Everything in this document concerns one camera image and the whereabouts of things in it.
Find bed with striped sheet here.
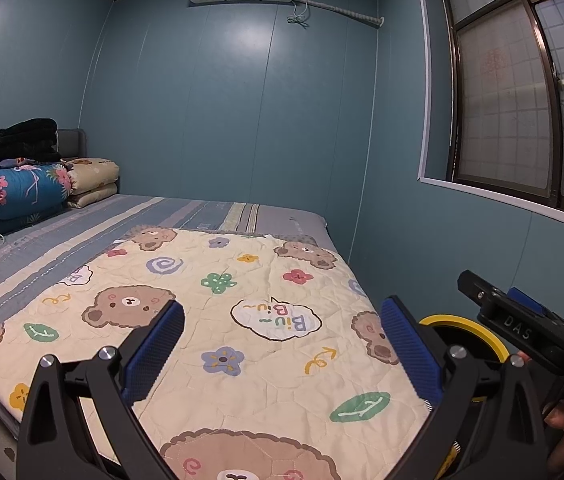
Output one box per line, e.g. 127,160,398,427
0,192,358,480

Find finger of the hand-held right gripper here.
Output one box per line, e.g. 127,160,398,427
458,270,505,321
506,287,545,317

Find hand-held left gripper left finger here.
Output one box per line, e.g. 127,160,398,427
17,300,185,480

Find window with frosted glass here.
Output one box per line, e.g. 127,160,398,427
414,0,564,228

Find beige folded quilt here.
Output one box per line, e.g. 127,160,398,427
64,158,121,209

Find air conditioner power cable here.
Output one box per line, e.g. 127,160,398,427
287,0,312,26

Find yellow rimmed trash bin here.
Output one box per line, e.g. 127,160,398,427
418,314,511,479

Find printed bear blanket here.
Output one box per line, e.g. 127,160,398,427
0,227,435,480

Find black folded clothes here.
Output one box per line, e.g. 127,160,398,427
0,118,63,166

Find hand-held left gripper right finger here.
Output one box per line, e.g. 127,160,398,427
381,296,547,480

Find wrapped air conditioner pipe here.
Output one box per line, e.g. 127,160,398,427
307,0,385,28

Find blue floral quilt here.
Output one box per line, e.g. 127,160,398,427
0,157,74,235

